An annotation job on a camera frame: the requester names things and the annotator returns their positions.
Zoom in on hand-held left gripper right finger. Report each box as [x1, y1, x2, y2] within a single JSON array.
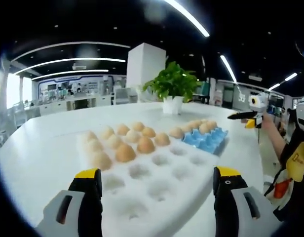
[[213, 166, 275, 237]]

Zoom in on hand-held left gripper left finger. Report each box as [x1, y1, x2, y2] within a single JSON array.
[[36, 168, 103, 237]]

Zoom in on blue egg tray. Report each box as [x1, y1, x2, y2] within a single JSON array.
[[181, 127, 228, 156]]

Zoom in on group of brown eggs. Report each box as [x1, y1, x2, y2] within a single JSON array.
[[168, 119, 218, 138], [82, 121, 171, 171]]

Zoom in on white foam egg holder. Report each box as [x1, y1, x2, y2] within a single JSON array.
[[76, 123, 231, 237]]

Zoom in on person's right hand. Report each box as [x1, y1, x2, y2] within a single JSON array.
[[262, 112, 275, 131]]

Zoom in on straight ceiling light strip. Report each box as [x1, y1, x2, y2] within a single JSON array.
[[164, 0, 211, 38], [220, 54, 238, 83]]

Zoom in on white chest device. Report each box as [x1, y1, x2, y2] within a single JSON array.
[[294, 97, 304, 139]]

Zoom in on operator person, dark clothes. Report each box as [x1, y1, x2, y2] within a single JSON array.
[[264, 116, 304, 223]]

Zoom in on white table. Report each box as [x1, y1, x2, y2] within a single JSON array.
[[0, 102, 265, 237]]

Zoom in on green plant in white pot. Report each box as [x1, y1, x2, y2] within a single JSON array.
[[142, 61, 203, 115]]

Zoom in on white office chair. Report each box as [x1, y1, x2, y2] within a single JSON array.
[[114, 87, 138, 104]]

